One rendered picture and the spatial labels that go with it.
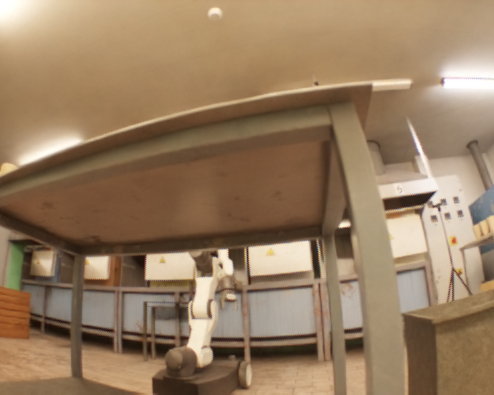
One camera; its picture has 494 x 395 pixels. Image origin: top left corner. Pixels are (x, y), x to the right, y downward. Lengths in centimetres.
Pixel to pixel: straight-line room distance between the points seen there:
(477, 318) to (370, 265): 45
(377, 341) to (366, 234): 12
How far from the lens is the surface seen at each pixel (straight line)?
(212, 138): 40
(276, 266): 271
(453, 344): 69
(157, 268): 316
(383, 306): 31
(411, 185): 294
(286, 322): 286
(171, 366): 161
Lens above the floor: 57
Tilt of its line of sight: 24 degrees up
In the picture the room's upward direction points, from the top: 3 degrees counter-clockwise
